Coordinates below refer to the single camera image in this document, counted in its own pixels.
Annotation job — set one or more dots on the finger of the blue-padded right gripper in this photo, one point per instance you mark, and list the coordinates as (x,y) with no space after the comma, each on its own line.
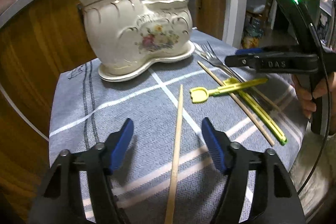
(255,50)

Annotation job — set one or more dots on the grey striped table cloth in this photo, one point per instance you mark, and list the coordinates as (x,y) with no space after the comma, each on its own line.
(86,109)

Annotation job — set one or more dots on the yellow-green folding chopsticks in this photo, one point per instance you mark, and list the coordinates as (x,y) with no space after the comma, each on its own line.
(260,112)

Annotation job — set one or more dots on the wooden chair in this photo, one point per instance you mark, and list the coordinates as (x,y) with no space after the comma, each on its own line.
(262,12)

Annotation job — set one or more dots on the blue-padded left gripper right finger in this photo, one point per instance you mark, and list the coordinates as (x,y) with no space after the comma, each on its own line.
(275,199)

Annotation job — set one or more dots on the silver fork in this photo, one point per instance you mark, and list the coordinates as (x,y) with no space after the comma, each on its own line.
(212,58)

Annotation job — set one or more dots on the yellow-green plastic spoon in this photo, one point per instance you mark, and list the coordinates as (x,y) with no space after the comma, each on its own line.
(201,94)

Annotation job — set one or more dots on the person's hand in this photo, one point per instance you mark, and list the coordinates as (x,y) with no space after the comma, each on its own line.
(306,98)

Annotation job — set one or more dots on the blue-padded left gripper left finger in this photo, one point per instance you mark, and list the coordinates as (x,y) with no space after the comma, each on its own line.
(59,196)

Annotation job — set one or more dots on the cream ceramic double utensil holder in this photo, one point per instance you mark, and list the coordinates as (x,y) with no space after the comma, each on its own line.
(128,36)

